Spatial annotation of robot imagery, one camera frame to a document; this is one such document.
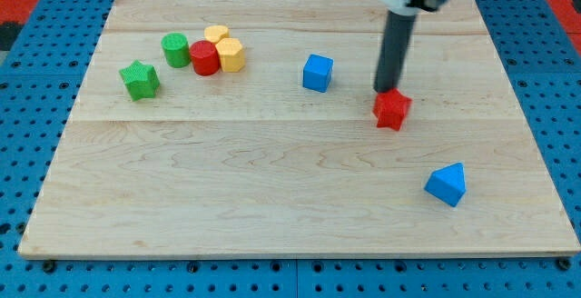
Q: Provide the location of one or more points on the green cylinder block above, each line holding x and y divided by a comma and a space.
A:
176, 50

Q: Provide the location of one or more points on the red star block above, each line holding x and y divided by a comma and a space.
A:
391, 109

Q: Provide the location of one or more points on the yellow heart block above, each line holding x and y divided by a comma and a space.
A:
215, 33

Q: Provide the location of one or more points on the wooden board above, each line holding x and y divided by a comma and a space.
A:
252, 165

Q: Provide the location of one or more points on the blue triangle block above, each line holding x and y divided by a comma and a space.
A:
448, 184

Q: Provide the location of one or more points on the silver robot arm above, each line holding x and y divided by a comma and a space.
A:
412, 7

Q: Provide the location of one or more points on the yellow hexagon block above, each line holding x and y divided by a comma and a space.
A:
232, 55

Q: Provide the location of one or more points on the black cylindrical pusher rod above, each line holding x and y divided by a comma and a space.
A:
392, 53

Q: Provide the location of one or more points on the green star block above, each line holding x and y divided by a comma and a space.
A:
140, 80

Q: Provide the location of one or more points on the blue cube block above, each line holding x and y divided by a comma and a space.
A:
317, 73

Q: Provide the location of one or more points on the red cylinder block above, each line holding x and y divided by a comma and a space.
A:
205, 58

